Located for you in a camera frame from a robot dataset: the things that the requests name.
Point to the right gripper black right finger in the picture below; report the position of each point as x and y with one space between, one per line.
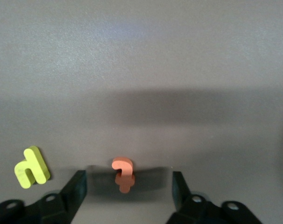
193 210

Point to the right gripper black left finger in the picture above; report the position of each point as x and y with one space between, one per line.
62 205

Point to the yellow letter h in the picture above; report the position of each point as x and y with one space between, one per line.
35 161

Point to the orange letter t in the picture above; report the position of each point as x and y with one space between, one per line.
126 166

